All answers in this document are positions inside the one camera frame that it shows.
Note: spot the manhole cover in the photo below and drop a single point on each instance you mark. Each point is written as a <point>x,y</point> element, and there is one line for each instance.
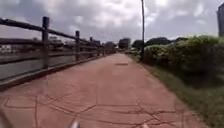
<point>121,63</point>

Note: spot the red stone path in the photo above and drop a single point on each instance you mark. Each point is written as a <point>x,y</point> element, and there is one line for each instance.
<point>110,86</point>

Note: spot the tall lamp pole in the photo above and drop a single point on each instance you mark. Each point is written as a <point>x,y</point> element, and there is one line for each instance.
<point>143,26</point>

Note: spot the distant trees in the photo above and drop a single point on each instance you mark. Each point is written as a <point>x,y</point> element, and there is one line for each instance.
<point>156,41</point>

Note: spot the distant buildings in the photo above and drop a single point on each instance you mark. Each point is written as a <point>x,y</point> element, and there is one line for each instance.
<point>55,41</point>

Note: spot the robot's own part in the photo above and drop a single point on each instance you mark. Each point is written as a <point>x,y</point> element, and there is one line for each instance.
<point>75,124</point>
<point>145,126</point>

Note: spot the dark wooden fence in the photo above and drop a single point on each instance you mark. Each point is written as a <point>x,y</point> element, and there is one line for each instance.
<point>45,40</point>

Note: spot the dark kerb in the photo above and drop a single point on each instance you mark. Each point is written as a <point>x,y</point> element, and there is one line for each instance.
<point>33,75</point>

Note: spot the green hedge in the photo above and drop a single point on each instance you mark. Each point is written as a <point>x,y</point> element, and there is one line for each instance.
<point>193,56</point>

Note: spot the grey water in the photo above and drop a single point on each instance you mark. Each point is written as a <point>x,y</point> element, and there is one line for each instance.
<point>20,66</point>

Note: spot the grass strip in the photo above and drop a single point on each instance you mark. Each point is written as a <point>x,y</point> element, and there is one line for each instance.
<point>200,96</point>

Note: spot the tall building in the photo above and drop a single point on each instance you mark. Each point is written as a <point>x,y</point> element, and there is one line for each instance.
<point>221,20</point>

